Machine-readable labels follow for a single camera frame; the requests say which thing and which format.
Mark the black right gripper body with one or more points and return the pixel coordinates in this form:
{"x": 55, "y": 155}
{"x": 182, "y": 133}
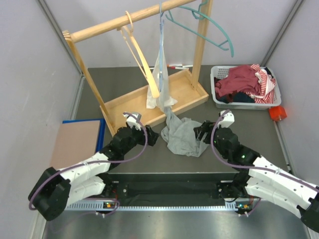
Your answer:
{"x": 221, "y": 150}

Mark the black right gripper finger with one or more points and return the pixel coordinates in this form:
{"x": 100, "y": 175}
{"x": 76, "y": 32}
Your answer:
{"x": 200, "y": 133}
{"x": 207, "y": 124}

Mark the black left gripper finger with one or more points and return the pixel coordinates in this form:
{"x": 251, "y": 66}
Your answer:
{"x": 152, "y": 136}
{"x": 135, "y": 131}

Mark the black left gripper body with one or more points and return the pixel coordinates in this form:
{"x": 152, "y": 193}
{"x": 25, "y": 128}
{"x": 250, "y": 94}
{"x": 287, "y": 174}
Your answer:
{"x": 140, "y": 140}

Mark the grey tank top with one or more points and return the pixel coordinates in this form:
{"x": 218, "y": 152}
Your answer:
{"x": 180, "y": 136}

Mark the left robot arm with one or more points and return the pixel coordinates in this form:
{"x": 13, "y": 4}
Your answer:
{"x": 56, "y": 189}

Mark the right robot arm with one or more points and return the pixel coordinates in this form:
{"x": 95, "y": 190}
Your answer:
{"x": 258, "y": 177}

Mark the white tank top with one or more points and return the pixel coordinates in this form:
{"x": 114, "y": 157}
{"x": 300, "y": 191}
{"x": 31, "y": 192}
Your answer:
{"x": 165, "y": 100}

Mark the wooden hanger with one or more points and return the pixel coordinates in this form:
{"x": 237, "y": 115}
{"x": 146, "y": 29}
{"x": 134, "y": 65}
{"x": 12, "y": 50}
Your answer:
{"x": 127, "y": 35}

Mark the wooden clothes rack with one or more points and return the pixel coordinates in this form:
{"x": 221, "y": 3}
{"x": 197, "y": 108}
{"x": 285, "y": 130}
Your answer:
{"x": 178, "y": 92}

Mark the white laundry basket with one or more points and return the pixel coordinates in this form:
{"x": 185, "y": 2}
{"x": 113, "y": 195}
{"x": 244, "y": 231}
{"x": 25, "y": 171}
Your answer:
{"x": 221, "y": 72}

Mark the red plastic block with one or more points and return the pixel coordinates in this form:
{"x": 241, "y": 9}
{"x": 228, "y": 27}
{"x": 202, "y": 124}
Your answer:
{"x": 277, "y": 113}

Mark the pink red garment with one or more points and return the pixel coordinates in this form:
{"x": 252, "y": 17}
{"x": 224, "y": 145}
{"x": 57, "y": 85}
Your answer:
{"x": 240, "y": 79}

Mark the red capped marker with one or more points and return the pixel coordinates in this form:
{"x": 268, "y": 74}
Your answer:
{"x": 179, "y": 66}

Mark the red white striped garment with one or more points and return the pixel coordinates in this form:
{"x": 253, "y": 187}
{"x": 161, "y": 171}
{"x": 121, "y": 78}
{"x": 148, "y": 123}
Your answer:
{"x": 267, "y": 83}

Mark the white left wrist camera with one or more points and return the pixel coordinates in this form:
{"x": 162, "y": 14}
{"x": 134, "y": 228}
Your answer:
{"x": 132, "y": 120}

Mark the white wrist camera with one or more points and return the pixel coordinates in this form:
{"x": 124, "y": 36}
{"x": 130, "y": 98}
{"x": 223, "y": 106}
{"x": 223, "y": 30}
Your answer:
{"x": 227, "y": 120}
{"x": 132, "y": 120}

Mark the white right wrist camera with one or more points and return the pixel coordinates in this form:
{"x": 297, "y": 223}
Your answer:
{"x": 227, "y": 120}

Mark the brown board blue frame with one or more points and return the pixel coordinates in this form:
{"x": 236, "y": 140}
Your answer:
{"x": 77, "y": 140}

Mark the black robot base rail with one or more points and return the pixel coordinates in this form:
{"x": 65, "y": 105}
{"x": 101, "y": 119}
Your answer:
{"x": 173, "y": 188}

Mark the light blue wire hanger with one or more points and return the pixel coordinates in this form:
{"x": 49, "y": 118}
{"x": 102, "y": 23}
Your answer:
{"x": 161, "y": 64}

